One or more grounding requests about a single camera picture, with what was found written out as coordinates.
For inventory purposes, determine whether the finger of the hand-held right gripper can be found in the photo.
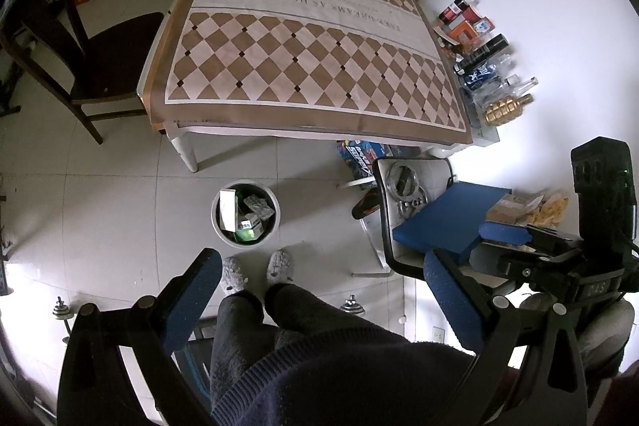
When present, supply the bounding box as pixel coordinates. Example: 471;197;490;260
469;242;580;281
478;221;577;253

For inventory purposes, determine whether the grey fuzzy slipper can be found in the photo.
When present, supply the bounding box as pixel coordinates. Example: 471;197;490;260
266;249;295;285
220;256;248;295

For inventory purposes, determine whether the silver blister pack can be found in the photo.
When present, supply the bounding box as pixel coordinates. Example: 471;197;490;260
242;196;275;221

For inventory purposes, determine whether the blue board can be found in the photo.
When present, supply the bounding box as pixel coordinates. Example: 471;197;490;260
392;181;512;257

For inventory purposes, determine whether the white trash bin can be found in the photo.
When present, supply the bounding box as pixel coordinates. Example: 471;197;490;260
210;180;280;250

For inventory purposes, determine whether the white table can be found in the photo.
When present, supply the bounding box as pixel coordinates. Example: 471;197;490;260
137;7;500;173

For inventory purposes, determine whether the brown cardboard box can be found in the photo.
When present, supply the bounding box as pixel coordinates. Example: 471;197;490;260
486;194;545;225

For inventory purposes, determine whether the person in dark clothes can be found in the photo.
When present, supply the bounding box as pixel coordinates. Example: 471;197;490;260
210;283;415;426

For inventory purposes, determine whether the colourful printed box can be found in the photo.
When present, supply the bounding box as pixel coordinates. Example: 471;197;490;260
335;139;400;180

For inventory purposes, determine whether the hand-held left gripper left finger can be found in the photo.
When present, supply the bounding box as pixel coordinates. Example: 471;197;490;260
57;248;224;426

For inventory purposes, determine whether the white and green box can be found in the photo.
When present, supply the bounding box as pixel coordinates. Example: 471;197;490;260
234;215;265;243

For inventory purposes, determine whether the cola bottle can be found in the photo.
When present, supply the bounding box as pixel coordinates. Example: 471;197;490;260
439;0;477;25

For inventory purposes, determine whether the brown checkered tablecloth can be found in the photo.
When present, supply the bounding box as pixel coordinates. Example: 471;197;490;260
150;0;472;145

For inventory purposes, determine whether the yellow snack bag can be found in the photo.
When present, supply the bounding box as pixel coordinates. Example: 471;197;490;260
526;191;570;227

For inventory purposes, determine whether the gold grenade-shaped bottle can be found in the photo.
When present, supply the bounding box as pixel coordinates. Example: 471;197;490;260
483;94;535;127

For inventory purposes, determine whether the red box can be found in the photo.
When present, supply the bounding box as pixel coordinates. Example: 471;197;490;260
452;4;483;28

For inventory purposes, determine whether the black bottle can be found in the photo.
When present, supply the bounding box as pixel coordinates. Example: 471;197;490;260
466;34;509;58

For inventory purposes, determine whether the dark wooden chair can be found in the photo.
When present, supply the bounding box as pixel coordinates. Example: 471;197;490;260
0;0;165;145

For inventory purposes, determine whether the dark sandal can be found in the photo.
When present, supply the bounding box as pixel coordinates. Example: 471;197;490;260
351;189;380;221

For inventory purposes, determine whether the blue and white bottle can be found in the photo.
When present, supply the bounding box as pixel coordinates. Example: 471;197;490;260
464;61;512;90

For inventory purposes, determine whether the tall dark bottle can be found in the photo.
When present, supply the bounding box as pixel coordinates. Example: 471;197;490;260
453;47;501;75

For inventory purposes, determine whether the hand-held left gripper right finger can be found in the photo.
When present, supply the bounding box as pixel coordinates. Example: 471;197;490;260
423;248;590;426

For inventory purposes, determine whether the clear glass bottle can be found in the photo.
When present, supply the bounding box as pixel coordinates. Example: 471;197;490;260
474;77;539;107

